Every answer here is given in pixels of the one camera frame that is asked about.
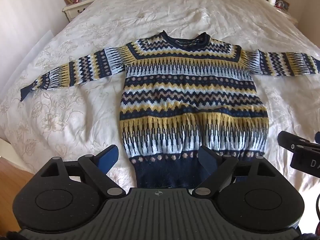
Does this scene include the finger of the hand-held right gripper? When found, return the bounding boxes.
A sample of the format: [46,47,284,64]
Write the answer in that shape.
[277,130,312,153]

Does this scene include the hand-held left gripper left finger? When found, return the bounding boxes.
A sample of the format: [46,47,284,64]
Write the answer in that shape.
[39,144,127,197]

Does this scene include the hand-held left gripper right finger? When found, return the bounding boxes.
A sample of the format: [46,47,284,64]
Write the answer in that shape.
[194,145,276,197]

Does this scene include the patterned knit sweater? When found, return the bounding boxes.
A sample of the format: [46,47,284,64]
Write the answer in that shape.
[19,30,320,189]

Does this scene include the dark nightstand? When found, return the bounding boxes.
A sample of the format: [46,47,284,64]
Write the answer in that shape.
[260,0,291,12]

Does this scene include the cream nightstand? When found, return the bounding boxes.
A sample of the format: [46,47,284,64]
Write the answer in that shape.
[62,0,104,22]

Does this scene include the white floral bedspread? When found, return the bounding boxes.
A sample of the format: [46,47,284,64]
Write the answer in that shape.
[0,0,320,188]

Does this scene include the black cable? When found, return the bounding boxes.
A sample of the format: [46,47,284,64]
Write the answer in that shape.
[314,195,320,233]

